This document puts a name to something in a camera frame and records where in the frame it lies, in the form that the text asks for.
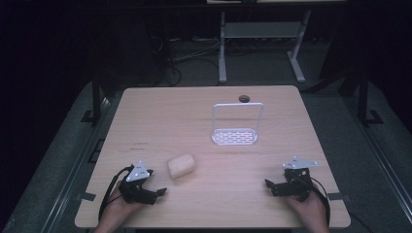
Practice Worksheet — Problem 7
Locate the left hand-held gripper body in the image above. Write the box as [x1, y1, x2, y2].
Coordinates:
[118, 160, 159, 205]

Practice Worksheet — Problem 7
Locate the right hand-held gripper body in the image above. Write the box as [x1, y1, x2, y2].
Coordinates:
[274, 156, 320, 203]

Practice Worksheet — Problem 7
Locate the person's right hand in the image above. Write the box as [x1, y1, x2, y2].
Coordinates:
[284, 184, 330, 233]

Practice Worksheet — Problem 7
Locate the person's left hand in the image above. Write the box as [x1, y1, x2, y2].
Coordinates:
[93, 184, 146, 233]

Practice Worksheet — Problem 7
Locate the white perforated metal rack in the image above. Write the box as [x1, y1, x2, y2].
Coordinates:
[211, 102, 265, 147]

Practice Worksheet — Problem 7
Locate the black metal stand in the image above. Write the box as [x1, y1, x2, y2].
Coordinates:
[356, 69, 385, 128]
[81, 76, 104, 127]

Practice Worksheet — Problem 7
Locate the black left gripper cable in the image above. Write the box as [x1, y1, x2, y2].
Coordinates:
[98, 165, 134, 221]

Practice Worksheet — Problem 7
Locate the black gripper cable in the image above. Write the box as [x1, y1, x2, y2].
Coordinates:
[299, 176, 331, 227]
[98, 165, 134, 221]

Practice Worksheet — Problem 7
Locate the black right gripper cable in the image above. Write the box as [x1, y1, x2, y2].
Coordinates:
[299, 176, 331, 227]

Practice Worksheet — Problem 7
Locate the bundle of floor cables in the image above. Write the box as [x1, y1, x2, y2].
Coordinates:
[149, 34, 224, 87]

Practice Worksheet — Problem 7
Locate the white metal desk frame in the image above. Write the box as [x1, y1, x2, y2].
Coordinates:
[218, 9, 313, 84]

